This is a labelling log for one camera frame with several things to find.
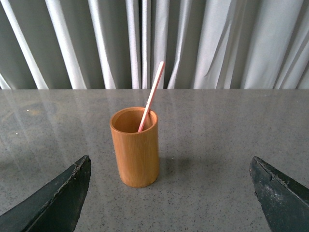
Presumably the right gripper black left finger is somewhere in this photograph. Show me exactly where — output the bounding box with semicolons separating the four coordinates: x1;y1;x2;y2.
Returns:
0;156;91;232

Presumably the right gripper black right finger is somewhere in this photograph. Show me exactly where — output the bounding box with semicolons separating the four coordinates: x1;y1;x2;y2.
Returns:
249;156;309;232

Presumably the bamboo chopstick holder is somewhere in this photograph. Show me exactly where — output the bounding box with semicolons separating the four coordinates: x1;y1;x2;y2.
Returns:
110;107;159;188

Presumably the grey pleated curtain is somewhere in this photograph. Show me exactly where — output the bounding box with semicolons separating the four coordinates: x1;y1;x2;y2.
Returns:
0;0;309;89

